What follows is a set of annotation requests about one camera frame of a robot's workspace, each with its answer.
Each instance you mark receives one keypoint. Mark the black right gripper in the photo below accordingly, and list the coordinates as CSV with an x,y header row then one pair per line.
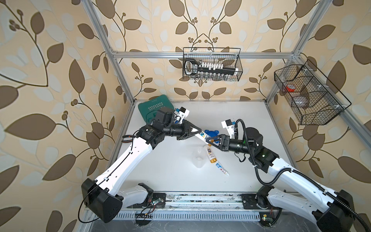
x,y
223,148

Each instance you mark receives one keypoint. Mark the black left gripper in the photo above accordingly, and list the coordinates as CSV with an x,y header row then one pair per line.
x,y
185,132

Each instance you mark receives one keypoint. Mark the white bottle purple label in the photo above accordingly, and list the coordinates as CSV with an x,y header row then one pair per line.
x,y
211,156

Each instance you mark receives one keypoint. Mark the white shampoo bottle gold cap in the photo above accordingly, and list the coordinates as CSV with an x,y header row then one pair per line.
x,y
202,136

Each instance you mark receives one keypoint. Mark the toothpaste tube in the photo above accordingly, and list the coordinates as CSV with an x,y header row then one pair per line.
x,y
220,167

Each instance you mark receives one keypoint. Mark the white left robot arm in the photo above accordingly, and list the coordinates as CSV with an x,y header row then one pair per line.
x,y
121,168

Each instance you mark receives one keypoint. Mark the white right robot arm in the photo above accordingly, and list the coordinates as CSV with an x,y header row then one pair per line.
x,y
294,191

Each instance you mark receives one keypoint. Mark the blue lid upper left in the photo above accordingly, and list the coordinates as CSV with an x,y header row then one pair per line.
x,y
211,133

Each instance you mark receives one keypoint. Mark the green plastic tool case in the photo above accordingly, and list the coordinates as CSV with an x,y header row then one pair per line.
x,y
149,109

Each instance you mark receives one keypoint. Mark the orange black side cutters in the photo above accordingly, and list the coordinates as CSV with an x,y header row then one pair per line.
x,y
126,139

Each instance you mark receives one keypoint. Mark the black socket wrench set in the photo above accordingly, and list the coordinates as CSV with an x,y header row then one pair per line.
x,y
193,67

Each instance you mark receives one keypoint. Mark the red tape roll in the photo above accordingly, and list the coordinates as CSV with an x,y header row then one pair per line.
x,y
290,88

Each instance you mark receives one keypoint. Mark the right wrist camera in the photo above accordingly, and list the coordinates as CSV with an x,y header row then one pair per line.
x,y
229,126

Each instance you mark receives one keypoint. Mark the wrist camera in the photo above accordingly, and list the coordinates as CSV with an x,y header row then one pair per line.
x,y
229,126
169,116

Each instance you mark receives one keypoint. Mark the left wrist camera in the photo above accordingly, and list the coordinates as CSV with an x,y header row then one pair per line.
x,y
169,116

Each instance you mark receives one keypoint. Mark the black wire basket back wall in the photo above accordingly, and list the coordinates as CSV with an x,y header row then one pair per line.
x,y
229,57

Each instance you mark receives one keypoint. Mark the black wire basket wall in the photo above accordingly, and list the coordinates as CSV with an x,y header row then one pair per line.
x,y
229,57
318,98

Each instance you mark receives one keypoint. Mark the aluminium frame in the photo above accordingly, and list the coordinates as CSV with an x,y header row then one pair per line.
x,y
273,35

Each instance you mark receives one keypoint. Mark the black wire basket right wall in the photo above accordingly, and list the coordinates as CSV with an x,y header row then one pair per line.
x,y
318,98

